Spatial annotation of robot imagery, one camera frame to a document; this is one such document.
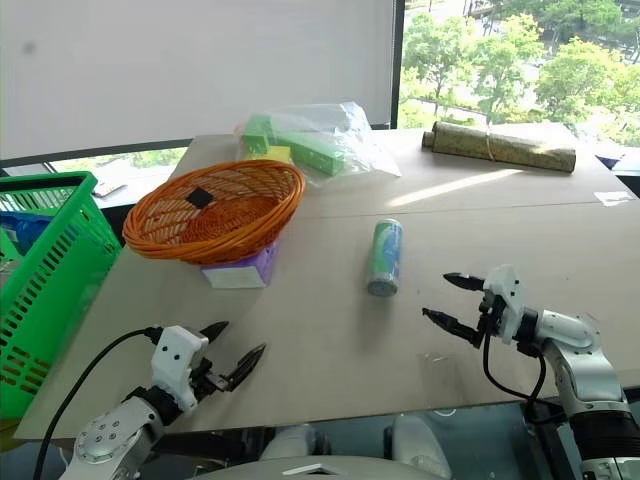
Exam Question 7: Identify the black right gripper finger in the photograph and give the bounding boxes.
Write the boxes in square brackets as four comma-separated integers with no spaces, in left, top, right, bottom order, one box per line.
[421,307,482,348]
[442,271,486,294]

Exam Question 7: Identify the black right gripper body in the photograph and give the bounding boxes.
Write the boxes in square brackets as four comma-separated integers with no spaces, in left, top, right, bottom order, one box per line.
[473,289,501,347]

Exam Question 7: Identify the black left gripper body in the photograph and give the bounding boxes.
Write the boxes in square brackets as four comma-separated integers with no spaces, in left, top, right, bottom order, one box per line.
[188,357,231,401]

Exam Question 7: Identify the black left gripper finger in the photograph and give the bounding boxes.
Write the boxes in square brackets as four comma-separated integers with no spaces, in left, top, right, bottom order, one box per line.
[226,343,268,393]
[199,320,231,344]

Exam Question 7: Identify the orange wicker basket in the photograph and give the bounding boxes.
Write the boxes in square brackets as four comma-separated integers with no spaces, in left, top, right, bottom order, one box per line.
[122,159,308,267]

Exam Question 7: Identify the green plastic shopping basket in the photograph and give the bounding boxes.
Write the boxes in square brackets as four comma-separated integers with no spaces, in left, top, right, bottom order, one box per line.
[0,170,124,419]

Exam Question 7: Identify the blue plastic bag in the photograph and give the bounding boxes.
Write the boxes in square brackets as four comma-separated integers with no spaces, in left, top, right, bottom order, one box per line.
[0,209,52,252]

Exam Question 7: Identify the purple and white box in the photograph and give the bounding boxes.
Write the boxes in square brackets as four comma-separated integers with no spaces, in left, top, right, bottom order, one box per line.
[200,238,281,291]

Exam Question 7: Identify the green and blue drink can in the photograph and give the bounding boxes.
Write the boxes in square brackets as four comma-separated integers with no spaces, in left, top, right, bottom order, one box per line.
[366,218,406,298]

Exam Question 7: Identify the grey rounded shape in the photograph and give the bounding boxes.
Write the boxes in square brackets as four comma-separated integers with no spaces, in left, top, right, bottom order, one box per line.
[258,423,332,462]
[383,413,452,477]

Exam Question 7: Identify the black square tag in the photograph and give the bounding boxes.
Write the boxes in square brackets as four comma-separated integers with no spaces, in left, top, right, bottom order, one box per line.
[185,186,213,212]

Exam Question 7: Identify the rolled olive mat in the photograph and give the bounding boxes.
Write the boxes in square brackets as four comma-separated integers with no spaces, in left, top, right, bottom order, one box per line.
[420,120,578,174]

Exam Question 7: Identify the clear tape piece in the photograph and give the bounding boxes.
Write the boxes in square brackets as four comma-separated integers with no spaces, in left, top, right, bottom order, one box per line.
[596,191,635,207]

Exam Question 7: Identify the clear plastic bag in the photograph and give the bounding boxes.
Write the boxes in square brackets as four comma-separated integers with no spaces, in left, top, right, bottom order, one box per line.
[232,100,404,190]

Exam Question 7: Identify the flat white and red object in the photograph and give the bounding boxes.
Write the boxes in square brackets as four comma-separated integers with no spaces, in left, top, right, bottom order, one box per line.
[93,181,130,200]

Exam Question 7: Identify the long green box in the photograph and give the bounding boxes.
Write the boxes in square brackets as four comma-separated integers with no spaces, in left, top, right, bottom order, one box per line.
[277,130,347,177]

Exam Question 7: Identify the short green box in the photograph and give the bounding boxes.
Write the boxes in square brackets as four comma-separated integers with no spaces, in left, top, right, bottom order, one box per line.
[241,114,282,155]

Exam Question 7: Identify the green trees outside window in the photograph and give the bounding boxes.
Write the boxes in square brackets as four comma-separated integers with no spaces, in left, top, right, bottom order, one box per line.
[398,0,640,147]

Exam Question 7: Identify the white roller blind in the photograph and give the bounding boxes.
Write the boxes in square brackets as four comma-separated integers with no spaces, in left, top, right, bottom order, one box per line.
[0,0,394,162]

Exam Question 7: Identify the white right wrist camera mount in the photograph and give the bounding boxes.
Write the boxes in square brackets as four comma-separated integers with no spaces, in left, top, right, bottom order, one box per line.
[481,264,529,346]

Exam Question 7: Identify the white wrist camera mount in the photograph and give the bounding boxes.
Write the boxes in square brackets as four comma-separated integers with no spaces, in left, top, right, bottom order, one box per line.
[148,324,211,412]
[481,264,529,346]

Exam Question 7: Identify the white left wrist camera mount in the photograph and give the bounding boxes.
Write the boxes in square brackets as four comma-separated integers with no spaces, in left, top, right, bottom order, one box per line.
[148,324,211,412]

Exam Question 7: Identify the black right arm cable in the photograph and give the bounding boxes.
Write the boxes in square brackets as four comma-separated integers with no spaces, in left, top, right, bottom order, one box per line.
[479,327,549,402]

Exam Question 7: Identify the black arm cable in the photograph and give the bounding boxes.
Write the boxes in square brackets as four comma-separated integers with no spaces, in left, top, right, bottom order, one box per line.
[31,326,165,480]
[479,327,549,402]

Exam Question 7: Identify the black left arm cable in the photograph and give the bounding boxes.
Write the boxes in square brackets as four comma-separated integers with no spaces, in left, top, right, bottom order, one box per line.
[31,326,165,480]

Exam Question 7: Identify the black window frame post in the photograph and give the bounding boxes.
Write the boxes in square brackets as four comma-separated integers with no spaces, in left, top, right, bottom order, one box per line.
[389,0,406,130]

